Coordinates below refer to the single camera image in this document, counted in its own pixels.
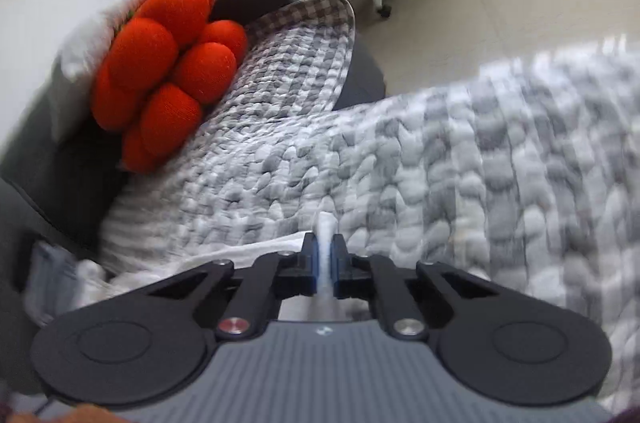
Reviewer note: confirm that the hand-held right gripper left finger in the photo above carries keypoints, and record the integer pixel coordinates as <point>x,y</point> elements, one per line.
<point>312,263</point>

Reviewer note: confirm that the orange flower cushion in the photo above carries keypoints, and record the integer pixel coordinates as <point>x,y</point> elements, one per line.
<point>165,68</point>

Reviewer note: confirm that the white pillow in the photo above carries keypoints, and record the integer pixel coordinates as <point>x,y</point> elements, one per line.
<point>85,53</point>

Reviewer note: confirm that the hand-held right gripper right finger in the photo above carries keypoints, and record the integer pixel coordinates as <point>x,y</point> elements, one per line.
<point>336,265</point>

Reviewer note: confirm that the grey checked quilt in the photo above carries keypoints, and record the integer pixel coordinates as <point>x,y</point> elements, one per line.
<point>425,163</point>

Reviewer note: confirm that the white pants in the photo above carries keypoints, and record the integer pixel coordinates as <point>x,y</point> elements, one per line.
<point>324,233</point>

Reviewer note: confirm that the white folded garment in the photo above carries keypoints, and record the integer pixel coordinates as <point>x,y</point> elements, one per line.
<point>55,278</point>

